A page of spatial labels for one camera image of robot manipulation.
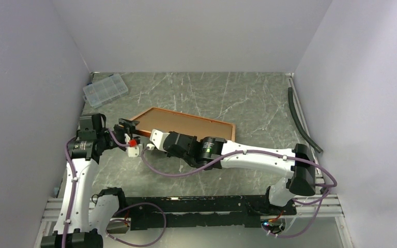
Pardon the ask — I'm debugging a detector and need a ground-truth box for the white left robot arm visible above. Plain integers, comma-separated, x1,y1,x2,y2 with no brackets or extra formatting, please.
40,113,140,247

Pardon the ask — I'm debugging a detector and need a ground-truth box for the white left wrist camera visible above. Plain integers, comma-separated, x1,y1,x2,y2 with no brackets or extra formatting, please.
125,135,143,158

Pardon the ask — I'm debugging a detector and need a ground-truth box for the orange wooden picture frame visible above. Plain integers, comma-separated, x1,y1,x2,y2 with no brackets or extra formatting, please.
129,107,237,143

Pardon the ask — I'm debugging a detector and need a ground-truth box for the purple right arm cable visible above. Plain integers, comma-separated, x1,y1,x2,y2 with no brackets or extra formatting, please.
140,145,338,239

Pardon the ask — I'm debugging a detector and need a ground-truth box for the clear plastic compartment box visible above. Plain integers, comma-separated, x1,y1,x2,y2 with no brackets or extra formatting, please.
83,73,129,109

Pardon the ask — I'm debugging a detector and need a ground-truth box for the black foam hose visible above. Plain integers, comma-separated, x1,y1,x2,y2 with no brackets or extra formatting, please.
287,87,324,153

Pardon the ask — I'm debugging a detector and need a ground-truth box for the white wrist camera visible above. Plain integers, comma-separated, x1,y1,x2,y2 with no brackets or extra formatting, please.
146,129,169,152
125,135,143,158

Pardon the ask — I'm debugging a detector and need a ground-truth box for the aluminium rail frame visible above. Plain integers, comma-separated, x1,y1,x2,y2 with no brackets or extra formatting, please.
40,87,342,247

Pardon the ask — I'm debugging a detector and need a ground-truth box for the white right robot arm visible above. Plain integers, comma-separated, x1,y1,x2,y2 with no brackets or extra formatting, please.
150,131,316,214

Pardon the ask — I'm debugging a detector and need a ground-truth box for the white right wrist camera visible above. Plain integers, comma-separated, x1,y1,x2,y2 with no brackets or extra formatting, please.
146,129,169,152

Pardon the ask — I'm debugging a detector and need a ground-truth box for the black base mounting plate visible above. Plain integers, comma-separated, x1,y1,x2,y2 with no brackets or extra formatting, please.
115,195,297,230

